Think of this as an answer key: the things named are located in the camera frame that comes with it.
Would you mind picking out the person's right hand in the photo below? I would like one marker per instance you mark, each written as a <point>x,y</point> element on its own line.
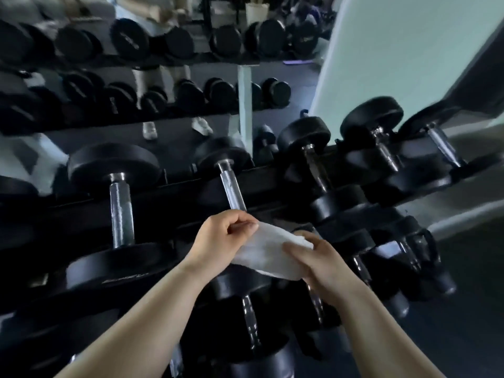
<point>325,271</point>

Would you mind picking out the person's left hand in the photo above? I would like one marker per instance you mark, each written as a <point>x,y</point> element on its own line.
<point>214,242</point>

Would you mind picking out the person's left thumb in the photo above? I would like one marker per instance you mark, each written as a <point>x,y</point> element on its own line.
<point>244,233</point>

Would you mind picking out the person's right thumb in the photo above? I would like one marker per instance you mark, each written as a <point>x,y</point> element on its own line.
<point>295,255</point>

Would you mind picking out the white cleaning cloth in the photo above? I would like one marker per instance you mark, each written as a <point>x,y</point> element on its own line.
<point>267,251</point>

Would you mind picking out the person's right forearm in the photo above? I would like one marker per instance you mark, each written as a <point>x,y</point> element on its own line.
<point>386,338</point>

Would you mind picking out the person's left forearm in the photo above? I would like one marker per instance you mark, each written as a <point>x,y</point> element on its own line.
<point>137,320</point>

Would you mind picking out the black metal dumbbell rack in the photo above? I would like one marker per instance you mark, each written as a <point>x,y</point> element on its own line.
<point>177,202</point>

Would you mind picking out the rows of black dumbbells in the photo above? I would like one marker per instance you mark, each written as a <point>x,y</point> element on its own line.
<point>114,165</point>

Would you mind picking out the large wall mirror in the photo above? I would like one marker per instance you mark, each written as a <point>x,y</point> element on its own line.
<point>177,131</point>

